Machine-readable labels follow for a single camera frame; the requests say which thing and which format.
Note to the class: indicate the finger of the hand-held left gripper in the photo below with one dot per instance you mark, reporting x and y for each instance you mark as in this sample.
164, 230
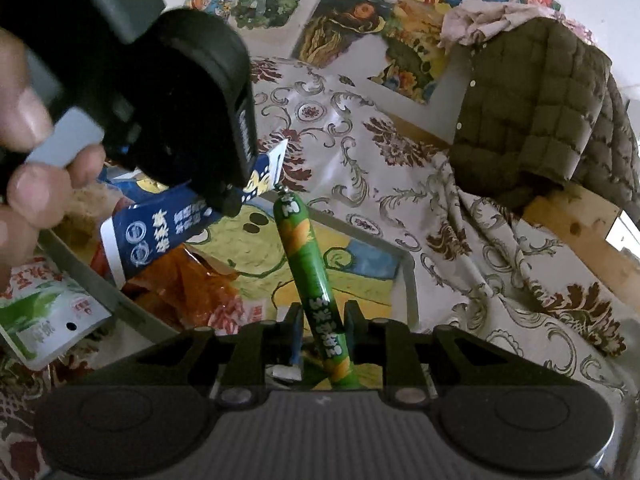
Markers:
227, 201

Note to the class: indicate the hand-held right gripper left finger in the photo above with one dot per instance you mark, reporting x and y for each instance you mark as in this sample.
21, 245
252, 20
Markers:
296, 336

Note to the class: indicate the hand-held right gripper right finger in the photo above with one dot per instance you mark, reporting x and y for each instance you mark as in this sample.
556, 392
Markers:
354, 332

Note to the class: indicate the green sausage stick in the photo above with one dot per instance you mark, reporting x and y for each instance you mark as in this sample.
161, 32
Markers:
310, 270

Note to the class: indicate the grey tray with cartoon print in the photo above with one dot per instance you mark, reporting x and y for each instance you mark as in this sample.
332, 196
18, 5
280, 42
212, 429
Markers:
360, 260

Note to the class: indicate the blue snack packet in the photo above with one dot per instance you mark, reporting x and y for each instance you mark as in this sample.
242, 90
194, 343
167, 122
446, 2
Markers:
160, 230

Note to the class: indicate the orange snack packet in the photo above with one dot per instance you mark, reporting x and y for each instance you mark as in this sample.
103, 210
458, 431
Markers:
192, 295

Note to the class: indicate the person's left hand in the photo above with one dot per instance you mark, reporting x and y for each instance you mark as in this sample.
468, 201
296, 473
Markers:
25, 200

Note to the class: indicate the tan biscuit packet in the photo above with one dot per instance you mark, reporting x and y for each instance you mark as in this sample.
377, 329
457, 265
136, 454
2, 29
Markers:
87, 205

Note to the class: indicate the floral satin blanket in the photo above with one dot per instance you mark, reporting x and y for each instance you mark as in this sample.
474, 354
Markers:
500, 285

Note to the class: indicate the cartoon puzzle posters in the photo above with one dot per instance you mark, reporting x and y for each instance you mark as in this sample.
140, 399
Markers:
360, 35

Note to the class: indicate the green white snack packet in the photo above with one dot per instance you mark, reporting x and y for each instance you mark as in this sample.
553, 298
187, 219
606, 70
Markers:
35, 320

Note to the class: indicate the olive puffer jacket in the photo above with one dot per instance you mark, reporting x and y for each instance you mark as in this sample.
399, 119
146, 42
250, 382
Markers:
530, 105

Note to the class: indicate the pink floral cloth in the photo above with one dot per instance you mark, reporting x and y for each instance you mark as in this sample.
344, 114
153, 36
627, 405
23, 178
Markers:
480, 17

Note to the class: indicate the wooden bed frame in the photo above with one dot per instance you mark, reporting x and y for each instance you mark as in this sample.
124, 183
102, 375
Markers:
570, 215

